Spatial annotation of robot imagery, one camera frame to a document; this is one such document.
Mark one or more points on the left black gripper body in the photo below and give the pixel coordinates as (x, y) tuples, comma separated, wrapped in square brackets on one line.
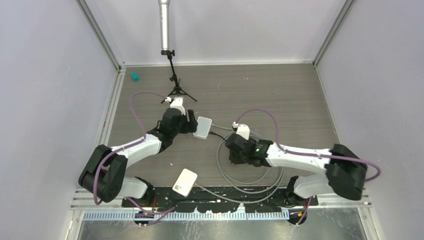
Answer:
[(183, 126)]

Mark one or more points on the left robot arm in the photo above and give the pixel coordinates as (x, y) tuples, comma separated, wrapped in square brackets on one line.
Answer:
[(104, 173)]

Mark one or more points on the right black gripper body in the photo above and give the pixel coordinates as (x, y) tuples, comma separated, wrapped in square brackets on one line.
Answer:
[(238, 159)]

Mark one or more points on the white network switch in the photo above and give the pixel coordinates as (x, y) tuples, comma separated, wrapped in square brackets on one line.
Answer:
[(203, 127), (185, 182)]

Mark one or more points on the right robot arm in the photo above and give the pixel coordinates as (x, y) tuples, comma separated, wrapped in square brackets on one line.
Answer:
[(334, 170)]

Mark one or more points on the black tripod stand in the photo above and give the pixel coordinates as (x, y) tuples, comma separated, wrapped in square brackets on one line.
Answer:
[(177, 89)]

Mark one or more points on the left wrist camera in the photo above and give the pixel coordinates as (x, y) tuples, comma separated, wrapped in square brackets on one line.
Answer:
[(176, 107)]

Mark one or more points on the white slotted cable duct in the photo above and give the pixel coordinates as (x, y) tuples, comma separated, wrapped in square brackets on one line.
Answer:
[(132, 214)]

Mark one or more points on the teal small block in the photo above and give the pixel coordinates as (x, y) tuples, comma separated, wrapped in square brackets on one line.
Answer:
[(135, 77)]

